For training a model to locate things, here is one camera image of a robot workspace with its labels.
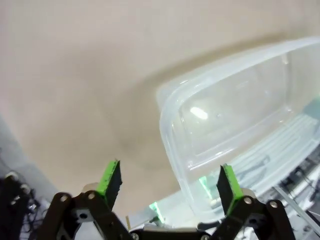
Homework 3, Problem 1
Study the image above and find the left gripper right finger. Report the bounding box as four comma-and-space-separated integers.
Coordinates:
199, 163, 297, 240

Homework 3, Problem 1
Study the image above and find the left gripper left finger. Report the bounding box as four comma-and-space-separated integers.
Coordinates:
37, 159, 131, 240

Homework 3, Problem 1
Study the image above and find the large clear plastic container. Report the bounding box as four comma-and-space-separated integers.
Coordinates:
155, 36, 320, 224

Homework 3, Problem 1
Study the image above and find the black cable bundle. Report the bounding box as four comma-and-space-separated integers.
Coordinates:
0, 172, 51, 240

